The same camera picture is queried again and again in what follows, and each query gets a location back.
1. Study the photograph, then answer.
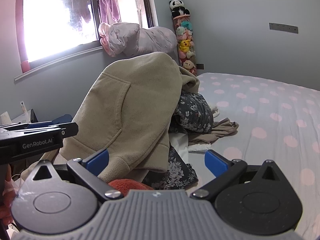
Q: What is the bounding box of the white bedside table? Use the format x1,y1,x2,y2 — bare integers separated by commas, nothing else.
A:
1,109,38,125

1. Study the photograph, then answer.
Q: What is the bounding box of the pink foam window bumper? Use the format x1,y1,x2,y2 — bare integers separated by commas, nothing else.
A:
15,0,31,73

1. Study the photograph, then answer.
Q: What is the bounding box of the window with dark frame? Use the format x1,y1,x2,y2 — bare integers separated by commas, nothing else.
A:
15,0,158,75

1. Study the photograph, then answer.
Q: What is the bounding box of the clear tube of plush toys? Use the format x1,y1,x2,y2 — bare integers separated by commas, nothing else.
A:
173,15,197,76

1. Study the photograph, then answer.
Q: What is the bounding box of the grey wall switch panel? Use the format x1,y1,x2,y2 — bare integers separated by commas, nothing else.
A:
269,23,298,34

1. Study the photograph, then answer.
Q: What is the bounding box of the black wall socket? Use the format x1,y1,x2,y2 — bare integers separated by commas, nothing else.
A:
196,63,204,70

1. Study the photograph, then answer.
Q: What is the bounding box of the pink rolled duvet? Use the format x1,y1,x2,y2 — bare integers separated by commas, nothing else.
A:
98,22,177,57

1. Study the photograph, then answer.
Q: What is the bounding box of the red-orange towel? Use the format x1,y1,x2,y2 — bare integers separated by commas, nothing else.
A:
108,179,153,196

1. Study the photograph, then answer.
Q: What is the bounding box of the tan thin garment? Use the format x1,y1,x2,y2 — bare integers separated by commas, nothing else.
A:
188,118,239,145

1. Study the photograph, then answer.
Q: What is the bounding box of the purple hanging towel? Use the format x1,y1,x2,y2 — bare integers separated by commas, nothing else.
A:
99,0,120,25

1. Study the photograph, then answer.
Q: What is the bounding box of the dark floral garment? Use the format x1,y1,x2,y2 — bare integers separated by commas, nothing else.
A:
143,90,219,190

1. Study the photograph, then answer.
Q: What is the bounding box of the polka dot bed sheet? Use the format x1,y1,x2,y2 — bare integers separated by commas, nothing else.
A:
199,73,319,239

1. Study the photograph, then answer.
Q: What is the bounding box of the beige fleece hoodie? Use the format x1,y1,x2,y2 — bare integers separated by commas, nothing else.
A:
60,52,200,182

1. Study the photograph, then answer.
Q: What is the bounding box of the panda plush toy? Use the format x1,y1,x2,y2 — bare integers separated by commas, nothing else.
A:
169,0,190,18

